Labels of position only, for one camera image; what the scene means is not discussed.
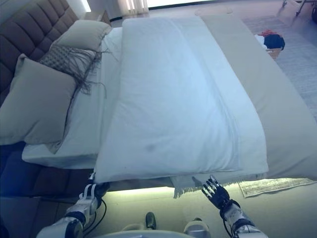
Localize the large white pillow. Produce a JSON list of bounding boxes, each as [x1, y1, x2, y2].
[[94, 16, 269, 183]]

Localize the wicker basket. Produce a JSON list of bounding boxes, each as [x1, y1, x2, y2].
[[266, 47, 283, 60]]

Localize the white garment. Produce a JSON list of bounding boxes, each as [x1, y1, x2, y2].
[[254, 34, 267, 47]]

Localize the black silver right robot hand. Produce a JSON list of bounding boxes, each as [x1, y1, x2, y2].
[[202, 175, 232, 209]]

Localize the black garment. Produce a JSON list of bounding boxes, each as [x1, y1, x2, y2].
[[264, 34, 286, 50]]

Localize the silver right robot leg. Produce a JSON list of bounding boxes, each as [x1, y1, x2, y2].
[[183, 217, 211, 238]]

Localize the brown tufted headboard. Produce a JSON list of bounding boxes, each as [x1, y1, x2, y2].
[[0, 0, 80, 100]]

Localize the metal frame stand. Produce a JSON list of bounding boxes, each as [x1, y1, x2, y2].
[[282, 0, 317, 18]]

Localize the beige pillow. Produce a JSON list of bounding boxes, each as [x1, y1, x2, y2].
[[51, 19, 112, 52], [0, 53, 77, 154]]

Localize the light curtain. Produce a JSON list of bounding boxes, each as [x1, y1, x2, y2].
[[116, 0, 149, 12]]

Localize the patterned bedside mat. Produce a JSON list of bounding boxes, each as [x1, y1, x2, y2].
[[237, 177, 315, 199]]

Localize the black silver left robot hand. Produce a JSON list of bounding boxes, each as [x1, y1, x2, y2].
[[81, 172, 110, 202]]

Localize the patterned fringed cushion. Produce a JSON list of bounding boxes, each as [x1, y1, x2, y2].
[[38, 44, 112, 100]]

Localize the silver robot torso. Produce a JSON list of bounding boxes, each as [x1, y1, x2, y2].
[[96, 224, 189, 238]]

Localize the grey area rug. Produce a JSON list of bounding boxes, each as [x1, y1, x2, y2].
[[237, 14, 317, 117]]

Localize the small wooden bedside table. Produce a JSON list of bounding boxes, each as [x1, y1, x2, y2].
[[99, 9, 112, 25]]

